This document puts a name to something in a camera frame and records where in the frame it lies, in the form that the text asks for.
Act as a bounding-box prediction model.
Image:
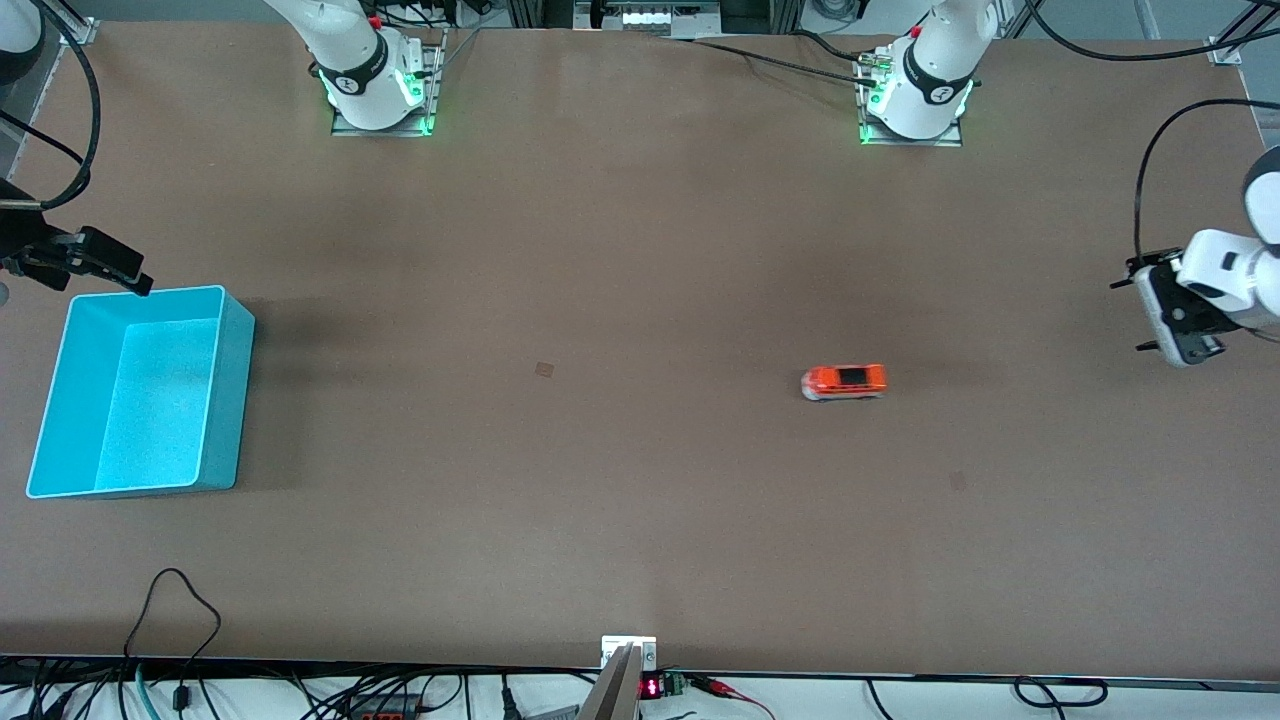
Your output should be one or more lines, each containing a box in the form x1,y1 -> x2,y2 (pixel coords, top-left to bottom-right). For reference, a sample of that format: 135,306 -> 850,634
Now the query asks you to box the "orange toy bus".
800,363 -> 888,402

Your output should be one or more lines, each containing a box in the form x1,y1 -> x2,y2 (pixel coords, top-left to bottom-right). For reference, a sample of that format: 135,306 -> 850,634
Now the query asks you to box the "blue plastic box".
25,285 -> 256,499

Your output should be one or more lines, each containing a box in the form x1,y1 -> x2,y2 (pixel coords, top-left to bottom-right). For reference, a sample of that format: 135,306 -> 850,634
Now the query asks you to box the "red clip lead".
688,675 -> 776,719

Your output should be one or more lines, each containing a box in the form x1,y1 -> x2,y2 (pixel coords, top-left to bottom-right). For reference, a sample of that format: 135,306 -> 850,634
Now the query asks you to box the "white mounting plate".
600,635 -> 658,671

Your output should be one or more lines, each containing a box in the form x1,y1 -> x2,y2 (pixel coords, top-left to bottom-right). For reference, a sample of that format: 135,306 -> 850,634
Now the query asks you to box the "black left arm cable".
1133,98 -> 1280,263

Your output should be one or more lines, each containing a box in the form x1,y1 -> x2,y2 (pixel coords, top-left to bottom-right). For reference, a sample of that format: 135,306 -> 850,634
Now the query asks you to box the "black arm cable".
1133,98 -> 1280,263
30,0 -> 104,209

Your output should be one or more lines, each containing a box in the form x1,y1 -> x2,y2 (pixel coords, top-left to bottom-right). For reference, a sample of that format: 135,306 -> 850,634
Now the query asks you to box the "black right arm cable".
30,0 -> 104,209

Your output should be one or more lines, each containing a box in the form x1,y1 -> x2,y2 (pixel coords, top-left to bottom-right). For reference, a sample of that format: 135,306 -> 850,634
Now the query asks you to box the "black hanging cable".
1022,0 -> 1280,63

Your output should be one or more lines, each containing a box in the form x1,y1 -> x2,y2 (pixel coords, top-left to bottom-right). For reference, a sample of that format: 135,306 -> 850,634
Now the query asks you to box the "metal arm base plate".
330,28 -> 438,138
857,50 -> 966,149

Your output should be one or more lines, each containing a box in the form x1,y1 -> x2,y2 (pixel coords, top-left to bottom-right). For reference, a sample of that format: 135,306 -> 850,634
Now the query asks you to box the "black coiled cable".
1012,676 -> 1111,709

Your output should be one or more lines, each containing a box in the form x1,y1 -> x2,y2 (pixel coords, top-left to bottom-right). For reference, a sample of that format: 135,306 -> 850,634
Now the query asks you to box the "black looped cable with plug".
122,568 -> 223,713

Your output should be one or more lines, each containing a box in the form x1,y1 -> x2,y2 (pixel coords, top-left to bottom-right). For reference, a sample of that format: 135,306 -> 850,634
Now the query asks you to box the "black cable on table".
655,35 -> 886,89

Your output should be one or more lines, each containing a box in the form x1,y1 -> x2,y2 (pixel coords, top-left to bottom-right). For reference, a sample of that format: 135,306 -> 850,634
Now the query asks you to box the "aluminium frame with light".
572,0 -> 723,41

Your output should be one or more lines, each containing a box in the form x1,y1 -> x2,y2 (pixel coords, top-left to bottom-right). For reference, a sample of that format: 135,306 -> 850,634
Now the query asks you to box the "grey camera mount bar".
578,643 -> 643,720

